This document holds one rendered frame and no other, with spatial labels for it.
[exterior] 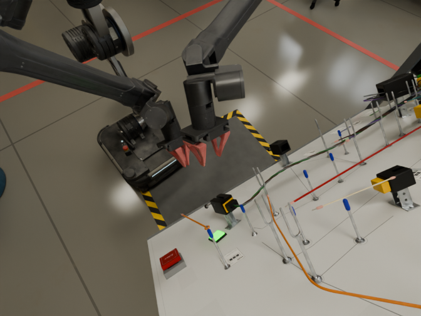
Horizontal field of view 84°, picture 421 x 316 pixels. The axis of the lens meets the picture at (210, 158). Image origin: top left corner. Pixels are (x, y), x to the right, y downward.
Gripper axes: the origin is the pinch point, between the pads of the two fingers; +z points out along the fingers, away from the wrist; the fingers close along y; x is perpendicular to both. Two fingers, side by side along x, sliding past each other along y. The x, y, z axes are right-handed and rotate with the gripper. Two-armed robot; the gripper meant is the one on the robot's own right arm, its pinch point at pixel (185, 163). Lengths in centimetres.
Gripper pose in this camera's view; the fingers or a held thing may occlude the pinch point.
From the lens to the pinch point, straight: 73.9
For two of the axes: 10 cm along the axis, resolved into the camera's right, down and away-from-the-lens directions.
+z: 3.3, 8.9, 3.3
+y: 7.5, -4.6, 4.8
